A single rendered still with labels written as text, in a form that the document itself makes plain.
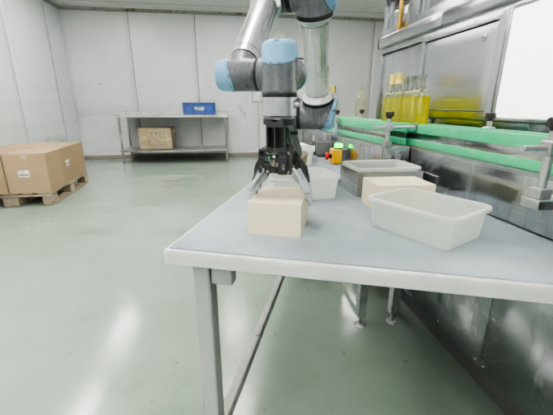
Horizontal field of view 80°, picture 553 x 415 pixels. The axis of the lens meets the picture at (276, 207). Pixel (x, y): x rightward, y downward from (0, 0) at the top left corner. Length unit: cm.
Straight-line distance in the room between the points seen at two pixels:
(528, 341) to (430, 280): 72
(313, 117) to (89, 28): 665
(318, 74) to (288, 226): 65
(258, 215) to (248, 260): 13
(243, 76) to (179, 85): 639
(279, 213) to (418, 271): 30
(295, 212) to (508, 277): 40
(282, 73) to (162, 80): 660
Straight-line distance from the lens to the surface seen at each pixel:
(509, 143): 102
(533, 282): 71
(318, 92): 125
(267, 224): 74
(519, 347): 137
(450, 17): 160
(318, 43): 118
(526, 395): 142
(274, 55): 72
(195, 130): 719
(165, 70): 727
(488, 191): 104
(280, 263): 64
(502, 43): 134
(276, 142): 72
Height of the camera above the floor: 103
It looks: 17 degrees down
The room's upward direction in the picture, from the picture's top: straight up
